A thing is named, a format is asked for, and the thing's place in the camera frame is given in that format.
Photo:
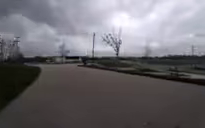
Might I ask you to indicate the dark grass area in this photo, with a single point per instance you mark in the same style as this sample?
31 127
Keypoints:
8 81

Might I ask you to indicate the group of bare trees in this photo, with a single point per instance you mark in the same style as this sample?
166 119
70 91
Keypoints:
3 48

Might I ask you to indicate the planted border strip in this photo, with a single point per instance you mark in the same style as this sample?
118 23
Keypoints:
163 74

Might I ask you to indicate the reddish brown paved path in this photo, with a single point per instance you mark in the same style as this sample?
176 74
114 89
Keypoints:
100 100

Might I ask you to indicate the small bare tree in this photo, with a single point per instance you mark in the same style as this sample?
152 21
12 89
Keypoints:
62 50

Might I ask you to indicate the distant tree line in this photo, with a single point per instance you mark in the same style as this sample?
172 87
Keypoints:
183 57

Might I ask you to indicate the tall pole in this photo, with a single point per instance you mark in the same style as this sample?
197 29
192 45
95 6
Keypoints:
93 45

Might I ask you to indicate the low building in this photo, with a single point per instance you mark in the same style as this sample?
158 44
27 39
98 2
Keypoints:
67 59

